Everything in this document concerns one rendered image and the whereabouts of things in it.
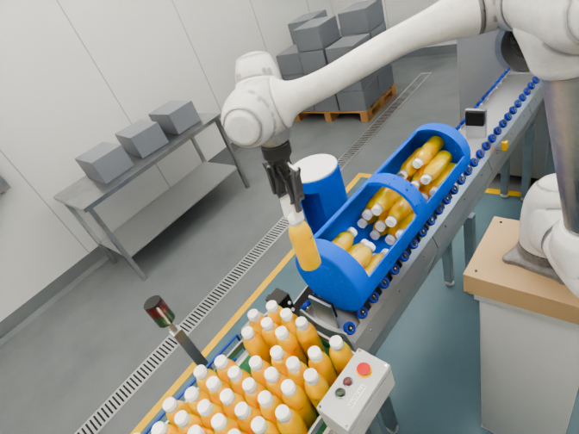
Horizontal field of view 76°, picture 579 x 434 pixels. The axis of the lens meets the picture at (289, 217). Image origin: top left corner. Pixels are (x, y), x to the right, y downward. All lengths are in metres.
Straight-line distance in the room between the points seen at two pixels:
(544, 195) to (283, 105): 0.75
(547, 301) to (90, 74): 4.05
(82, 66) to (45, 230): 1.61
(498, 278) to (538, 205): 0.25
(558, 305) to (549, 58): 0.72
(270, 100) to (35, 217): 3.67
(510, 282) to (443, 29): 0.74
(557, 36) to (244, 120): 0.50
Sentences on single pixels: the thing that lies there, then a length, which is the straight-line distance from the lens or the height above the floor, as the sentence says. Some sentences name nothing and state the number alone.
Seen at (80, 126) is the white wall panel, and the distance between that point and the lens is 4.27.
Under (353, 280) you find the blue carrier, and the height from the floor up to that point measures 1.16.
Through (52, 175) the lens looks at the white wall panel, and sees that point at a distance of 4.21.
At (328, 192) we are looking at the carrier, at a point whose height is 0.93.
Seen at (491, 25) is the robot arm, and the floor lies 1.79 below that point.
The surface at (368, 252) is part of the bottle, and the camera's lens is 1.32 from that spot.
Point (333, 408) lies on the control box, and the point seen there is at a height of 1.10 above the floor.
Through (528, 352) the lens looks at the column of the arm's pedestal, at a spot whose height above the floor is 0.75.
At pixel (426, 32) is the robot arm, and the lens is 0.87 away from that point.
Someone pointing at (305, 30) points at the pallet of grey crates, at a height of 1.16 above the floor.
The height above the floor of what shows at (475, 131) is 0.96.
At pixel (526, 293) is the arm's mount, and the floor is 1.07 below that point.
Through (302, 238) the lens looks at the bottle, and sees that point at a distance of 1.06.
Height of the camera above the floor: 2.04
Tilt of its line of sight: 35 degrees down
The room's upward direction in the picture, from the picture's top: 22 degrees counter-clockwise
